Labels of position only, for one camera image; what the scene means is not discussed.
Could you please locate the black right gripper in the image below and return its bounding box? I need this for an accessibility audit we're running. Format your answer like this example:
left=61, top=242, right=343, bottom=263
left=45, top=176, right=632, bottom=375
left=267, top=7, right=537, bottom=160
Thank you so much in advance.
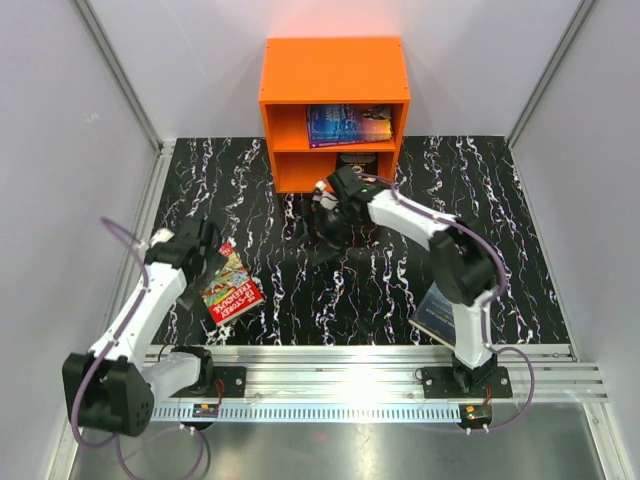
left=287, top=200, right=355, bottom=267

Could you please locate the black book with white text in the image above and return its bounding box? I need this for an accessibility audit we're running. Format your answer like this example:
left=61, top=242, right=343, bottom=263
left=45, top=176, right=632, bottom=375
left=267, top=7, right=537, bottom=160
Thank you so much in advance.
left=335, top=152, right=379, bottom=176

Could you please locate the purple paperback book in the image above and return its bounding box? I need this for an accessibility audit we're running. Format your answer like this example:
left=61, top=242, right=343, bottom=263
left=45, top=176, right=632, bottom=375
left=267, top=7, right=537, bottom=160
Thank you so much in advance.
left=309, top=138, right=396, bottom=151

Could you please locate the Jane Eyre book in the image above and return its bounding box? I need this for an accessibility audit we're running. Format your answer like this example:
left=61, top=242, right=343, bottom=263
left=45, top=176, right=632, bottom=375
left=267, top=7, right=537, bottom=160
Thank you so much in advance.
left=307, top=104, right=393, bottom=143

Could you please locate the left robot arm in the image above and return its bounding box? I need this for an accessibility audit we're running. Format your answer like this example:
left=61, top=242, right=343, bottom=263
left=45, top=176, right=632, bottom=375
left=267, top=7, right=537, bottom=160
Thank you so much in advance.
left=62, top=217, right=227, bottom=446

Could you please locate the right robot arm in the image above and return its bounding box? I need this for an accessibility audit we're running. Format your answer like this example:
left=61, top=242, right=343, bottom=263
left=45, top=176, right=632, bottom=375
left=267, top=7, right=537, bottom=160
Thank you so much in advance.
left=293, top=167, right=506, bottom=397

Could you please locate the red Treehouse book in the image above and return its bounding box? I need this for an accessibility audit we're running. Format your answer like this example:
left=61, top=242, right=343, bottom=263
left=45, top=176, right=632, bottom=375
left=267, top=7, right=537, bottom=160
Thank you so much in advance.
left=200, top=242, right=264, bottom=326

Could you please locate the dark blue book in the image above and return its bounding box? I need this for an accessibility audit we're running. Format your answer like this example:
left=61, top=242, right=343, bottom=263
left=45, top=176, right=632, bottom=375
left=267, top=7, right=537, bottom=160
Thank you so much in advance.
left=409, top=283, right=456, bottom=350

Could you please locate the orange wooden shelf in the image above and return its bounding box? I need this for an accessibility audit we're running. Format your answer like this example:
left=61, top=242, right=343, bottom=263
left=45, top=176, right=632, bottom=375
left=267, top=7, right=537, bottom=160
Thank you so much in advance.
left=259, top=37, right=410, bottom=193

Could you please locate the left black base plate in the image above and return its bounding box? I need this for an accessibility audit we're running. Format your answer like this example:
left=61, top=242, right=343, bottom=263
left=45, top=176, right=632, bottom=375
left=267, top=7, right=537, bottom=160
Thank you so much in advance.
left=203, top=366, right=247, bottom=399

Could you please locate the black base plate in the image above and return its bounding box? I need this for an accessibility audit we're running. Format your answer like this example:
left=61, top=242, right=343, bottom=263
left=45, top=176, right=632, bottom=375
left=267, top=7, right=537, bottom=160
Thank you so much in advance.
left=416, top=366, right=513, bottom=400
left=203, top=366, right=247, bottom=399

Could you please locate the aluminium rail frame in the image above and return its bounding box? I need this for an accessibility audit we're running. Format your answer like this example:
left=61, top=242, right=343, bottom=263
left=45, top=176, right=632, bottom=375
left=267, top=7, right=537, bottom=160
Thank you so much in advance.
left=72, top=1, right=639, bottom=479

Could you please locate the slotted cable duct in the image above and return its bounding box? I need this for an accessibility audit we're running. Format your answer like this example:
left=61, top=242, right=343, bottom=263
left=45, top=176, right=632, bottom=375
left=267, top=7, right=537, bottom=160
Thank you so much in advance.
left=151, top=402, right=490, bottom=424

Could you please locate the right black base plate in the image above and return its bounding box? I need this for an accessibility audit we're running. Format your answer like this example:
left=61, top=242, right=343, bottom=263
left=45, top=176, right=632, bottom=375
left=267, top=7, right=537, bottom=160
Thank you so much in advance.
left=416, top=366, right=513, bottom=400

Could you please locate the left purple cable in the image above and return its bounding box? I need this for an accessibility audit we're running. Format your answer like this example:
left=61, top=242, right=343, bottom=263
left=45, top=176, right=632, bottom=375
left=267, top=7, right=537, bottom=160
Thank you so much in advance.
left=72, top=216, right=206, bottom=476

